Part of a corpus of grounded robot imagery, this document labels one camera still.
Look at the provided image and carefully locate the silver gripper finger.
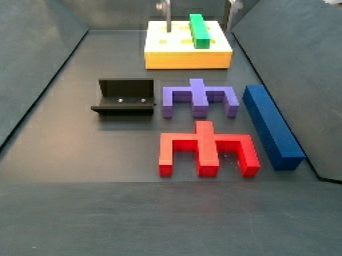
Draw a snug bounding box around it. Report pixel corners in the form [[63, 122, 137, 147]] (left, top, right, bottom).
[[228, 0, 244, 30], [157, 0, 173, 32]]

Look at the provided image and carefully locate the blue rectangular block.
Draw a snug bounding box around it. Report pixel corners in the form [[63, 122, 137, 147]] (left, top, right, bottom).
[[242, 85, 306, 170]]

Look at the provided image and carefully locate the yellow slotted board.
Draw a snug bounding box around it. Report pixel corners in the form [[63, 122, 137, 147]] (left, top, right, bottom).
[[145, 21, 233, 70]]

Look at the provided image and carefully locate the green rectangular block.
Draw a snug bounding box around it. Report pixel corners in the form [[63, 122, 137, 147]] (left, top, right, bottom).
[[190, 14, 212, 49]]

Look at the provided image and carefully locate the purple three-pronged block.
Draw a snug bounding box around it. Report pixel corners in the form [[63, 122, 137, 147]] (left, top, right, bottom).
[[162, 78, 240, 118]]

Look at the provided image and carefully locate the red three-pronged block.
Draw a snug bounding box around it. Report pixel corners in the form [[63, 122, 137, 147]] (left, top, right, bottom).
[[160, 121, 261, 177]]

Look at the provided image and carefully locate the black angle bracket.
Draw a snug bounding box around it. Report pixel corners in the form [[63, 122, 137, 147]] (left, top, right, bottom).
[[91, 78, 156, 115]]

